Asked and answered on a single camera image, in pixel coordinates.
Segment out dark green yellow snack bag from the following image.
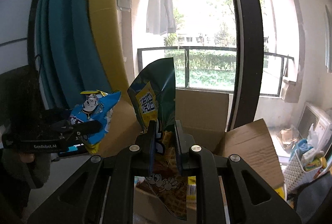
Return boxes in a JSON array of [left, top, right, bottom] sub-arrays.
[[127, 57, 188, 221]]

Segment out yellow curtain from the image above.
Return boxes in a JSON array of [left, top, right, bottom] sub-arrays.
[[88, 0, 130, 102]]

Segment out black balcony railing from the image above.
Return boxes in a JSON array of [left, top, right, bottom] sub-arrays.
[[137, 46, 294, 97]]

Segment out brown cardboard box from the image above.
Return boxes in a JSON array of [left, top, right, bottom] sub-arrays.
[[97, 89, 285, 224]]

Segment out grey hanging shirt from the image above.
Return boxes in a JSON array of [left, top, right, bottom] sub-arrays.
[[146, 0, 176, 35]]

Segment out grey cloth bag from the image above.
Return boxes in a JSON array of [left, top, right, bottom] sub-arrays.
[[294, 172, 331, 224]]

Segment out teal curtain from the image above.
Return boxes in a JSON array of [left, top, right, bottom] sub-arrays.
[[35, 0, 111, 108]]

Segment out white plastic basket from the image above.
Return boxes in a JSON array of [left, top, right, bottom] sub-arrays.
[[283, 153, 327, 193]]

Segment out white air conditioner unit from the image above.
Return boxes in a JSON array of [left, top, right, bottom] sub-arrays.
[[297, 102, 331, 153]]

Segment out blue cartoon snack bag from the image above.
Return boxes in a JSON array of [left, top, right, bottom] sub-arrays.
[[69, 90, 121, 154]]

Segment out black window frame post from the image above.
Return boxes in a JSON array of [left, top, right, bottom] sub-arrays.
[[227, 0, 264, 131]]

